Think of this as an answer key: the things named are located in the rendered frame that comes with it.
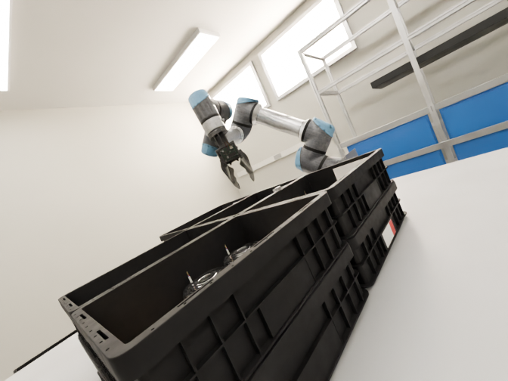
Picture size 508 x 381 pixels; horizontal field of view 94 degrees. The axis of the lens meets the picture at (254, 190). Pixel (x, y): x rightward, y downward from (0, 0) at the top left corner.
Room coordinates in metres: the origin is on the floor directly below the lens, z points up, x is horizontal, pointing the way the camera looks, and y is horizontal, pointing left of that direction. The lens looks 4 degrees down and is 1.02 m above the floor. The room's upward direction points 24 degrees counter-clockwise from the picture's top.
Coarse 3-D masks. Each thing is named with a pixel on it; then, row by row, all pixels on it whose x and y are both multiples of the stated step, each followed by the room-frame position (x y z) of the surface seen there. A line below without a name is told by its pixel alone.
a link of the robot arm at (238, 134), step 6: (234, 126) 1.27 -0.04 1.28; (240, 126) 1.28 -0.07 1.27; (204, 132) 0.97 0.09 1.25; (228, 132) 1.10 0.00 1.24; (234, 132) 1.17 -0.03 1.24; (240, 132) 1.26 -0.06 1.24; (246, 132) 1.30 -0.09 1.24; (204, 138) 0.96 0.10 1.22; (228, 138) 1.07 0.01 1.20; (234, 138) 1.15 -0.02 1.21; (240, 138) 1.26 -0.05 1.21; (204, 144) 0.96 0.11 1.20; (210, 144) 0.95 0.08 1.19; (204, 150) 0.97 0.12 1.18; (210, 150) 0.96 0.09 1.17
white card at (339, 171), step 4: (360, 160) 0.77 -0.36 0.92; (348, 164) 0.80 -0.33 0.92; (352, 164) 0.79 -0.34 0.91; (356, 164) 0.78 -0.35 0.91; (336, 168) 0.83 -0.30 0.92; (340, 168) 0.82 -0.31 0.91; (344, 168) 0.81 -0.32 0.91; (348, 168) 0.80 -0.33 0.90; (352, 168) 0.80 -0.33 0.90; (336, 172) 0.84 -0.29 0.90; (340, 172) 0.83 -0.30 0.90; (344, 172) 0.82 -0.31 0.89; (336, 176) 0.84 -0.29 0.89; (340, 176) 0.83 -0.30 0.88
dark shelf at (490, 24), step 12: (504, 12) 1.64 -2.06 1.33; (480, 24) 1.72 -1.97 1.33; (492, 24) 1.69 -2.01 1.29; (504, 24) 1.91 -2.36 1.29; (456, 36) 1.81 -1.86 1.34; (468, 36) 1.78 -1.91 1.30; (480, 36) 1.98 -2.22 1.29; (432, 48) 1.91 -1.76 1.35; (444, 48) 1.87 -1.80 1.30; (456, 48) 2.06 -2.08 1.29; (420, 60) 1.97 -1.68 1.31; (432, 60) 2.16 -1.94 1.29; (396, 72) 2.09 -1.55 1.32; (408, 72) 2.19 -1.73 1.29; (372, 84) 2.22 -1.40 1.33; (384, 84) 2.29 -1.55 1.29
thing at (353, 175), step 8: (368, 152) 0.76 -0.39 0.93; (376, 152) 0.68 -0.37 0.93; (368, 160) 0.62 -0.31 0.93; (376, 160) 0.66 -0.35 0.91; (328, 168) 0.86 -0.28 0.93; (360, 168) 0.57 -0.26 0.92; (368, 168) 0.61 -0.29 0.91; (304, 176) 0.91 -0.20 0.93; (344, 176) 0.53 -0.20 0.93; (352, 176) 0.53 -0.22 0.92; (360, 176) 0.56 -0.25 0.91; (288, 184) 0.86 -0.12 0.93; (336, 184) 0.47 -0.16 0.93; (344, 184) 0.50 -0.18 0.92; (328, 192) 0.46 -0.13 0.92; (336, 192) 0.47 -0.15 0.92; (264, 200) 0.73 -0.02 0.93; (288, 200) 0.53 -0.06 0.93
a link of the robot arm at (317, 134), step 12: (240, 108) 1.26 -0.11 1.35; (252, 108) 1.24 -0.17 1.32; (264, 108) 1.25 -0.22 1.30; (240, 120) 1.27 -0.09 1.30; (252, 120) 1.26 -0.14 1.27; (264, 120) 1.23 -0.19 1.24; (276, 120) 1.20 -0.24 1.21; (288, 120) 1.18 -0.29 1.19; (300, 120) 1.17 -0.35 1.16; (312, 120) 1.14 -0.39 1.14; (288, 132) 1.20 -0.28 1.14; (300, 132) 1.15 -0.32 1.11; (312, 132) 1.12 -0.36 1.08; (324, 132) 1.10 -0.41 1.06; (312, 144) 1.13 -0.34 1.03; (324, 144) 1.12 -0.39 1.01
